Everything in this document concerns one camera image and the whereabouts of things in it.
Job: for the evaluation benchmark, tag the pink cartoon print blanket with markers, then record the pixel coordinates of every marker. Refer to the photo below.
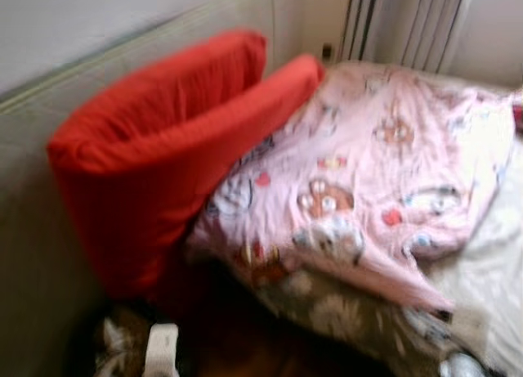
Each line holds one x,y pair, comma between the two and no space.
384,148

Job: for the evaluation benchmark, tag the grey pleated curtain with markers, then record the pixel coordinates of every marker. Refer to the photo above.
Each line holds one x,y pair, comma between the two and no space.
409,25

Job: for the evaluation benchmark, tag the red folded cushion mattress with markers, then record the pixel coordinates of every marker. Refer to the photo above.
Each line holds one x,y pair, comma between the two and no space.
147,164

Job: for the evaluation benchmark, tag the black round waste bin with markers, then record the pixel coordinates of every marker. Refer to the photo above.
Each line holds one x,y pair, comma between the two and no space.
82,352

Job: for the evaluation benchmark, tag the quilted white green mattress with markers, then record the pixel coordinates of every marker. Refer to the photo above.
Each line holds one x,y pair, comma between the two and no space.
33,230

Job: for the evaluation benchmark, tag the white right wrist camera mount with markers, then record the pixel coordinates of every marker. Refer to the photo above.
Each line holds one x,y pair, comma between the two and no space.
470,326

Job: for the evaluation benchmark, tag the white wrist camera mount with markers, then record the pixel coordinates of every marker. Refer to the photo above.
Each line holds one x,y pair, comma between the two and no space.
162,352
470,326

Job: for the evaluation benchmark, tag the small dark wall fixture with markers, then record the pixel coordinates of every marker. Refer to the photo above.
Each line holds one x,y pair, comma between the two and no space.
327,51

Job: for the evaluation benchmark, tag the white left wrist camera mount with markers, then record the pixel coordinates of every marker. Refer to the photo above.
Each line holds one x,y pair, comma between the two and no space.
162,352

